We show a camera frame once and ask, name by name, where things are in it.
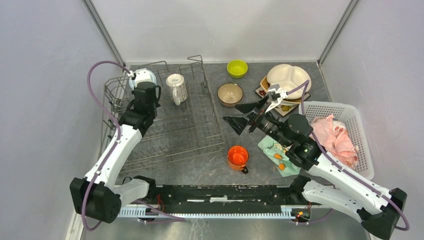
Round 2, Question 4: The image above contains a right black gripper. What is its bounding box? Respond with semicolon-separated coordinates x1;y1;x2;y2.
222;94;292;148

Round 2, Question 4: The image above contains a light blue mug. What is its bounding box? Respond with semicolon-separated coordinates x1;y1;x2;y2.
128;68;157;90

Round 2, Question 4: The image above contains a white floral mug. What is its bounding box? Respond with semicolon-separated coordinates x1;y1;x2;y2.
165;73;188;106

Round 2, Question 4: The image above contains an orange mug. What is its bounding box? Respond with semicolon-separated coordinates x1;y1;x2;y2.
227;145;249;174

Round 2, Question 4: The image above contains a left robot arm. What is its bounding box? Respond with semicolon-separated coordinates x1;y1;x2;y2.
69;81;161;224

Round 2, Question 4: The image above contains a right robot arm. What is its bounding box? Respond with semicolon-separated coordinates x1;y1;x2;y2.
223;98;407;240

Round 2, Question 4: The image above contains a beige brown-rimmed bowl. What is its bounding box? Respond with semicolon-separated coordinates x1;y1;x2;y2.
217;82;244;107

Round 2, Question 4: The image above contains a square floral plate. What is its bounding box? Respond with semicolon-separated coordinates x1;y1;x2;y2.
254;86;301;117

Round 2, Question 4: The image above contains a lime green bowl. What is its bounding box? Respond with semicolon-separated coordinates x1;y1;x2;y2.
226;59;248;79

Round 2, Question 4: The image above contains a green cartoon cloth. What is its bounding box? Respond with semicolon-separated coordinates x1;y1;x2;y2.
257;136;301;177

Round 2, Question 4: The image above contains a cream divided plate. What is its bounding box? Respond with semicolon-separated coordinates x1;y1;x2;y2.
266;64;312;92

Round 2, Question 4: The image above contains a pink patterned cloth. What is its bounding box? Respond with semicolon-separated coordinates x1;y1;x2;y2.
310;114;359;170

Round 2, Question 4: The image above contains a white plastic basket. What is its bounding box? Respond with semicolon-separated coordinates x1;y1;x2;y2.
298;101;375;180

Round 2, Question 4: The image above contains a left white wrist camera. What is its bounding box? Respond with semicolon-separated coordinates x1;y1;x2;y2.
128;68;155;90

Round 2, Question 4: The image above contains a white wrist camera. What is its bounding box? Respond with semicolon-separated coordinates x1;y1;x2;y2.
128;68;155;90
265;84;288;113

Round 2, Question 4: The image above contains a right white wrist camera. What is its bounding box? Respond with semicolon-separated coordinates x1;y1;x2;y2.
265;84;288;113

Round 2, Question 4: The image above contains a grey wire dish rack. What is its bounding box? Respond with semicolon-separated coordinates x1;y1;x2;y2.
120;55;225;176

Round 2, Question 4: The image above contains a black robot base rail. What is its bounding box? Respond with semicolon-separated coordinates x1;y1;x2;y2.
119;178;314;222

